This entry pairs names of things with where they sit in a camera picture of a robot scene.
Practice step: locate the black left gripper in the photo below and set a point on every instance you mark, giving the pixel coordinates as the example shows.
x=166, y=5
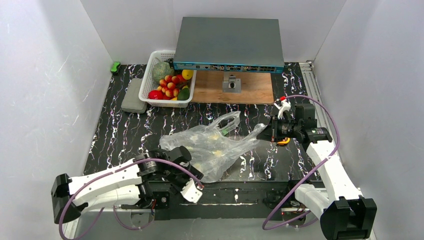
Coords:
x=191, y=169

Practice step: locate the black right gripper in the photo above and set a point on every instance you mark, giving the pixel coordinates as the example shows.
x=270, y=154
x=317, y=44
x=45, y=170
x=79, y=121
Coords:
x=273, y=131

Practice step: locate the clear plastic bag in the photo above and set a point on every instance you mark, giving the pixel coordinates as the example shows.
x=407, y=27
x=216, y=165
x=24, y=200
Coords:
x=212, y=152

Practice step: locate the white plastic basket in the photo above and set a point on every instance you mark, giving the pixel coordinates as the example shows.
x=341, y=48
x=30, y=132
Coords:
x=149, y=85

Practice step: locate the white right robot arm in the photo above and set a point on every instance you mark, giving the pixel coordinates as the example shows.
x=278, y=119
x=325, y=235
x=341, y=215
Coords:
x=326, y=191

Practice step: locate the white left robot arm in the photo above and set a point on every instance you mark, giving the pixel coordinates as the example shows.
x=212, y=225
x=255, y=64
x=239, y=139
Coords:
x=144, y=182

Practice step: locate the green fake mango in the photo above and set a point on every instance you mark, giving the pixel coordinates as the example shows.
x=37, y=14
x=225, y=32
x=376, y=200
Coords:
x=183, y=94

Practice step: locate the red fake apple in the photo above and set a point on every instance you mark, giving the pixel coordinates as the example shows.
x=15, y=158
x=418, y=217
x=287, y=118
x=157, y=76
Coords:
x=155, y=95

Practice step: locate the yellow fake lemon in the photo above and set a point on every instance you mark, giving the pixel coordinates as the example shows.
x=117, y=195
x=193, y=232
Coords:
x=187, y=74

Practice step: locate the green fake melon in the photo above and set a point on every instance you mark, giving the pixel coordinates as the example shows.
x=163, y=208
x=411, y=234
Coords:
x=160, y=70

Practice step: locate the yellow tape measure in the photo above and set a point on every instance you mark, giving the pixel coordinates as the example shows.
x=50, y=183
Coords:
x=284, y=142

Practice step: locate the wooden board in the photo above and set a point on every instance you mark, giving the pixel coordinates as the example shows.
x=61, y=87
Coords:
x=255, y=88

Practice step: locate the grey rectangular case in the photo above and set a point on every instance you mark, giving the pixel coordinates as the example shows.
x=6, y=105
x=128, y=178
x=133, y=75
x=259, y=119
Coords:
x=131, y=102

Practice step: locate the red lychee bunch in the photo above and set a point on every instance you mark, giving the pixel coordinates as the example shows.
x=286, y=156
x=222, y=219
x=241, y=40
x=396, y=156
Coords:
x=171, y=85

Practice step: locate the green clip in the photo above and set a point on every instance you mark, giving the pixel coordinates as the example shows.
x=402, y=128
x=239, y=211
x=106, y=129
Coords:
x=115, y=67

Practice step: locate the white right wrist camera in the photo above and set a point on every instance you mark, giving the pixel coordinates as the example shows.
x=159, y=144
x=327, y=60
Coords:
x=283, y=106

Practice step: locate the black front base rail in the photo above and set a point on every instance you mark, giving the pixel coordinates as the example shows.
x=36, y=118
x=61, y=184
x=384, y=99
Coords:
x=221, y=200

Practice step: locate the grey metal bracket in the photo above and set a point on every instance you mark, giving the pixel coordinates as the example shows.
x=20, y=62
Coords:
x=231, y=84

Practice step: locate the grey network switch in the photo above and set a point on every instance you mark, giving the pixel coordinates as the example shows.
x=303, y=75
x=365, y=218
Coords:
x=227, y=44

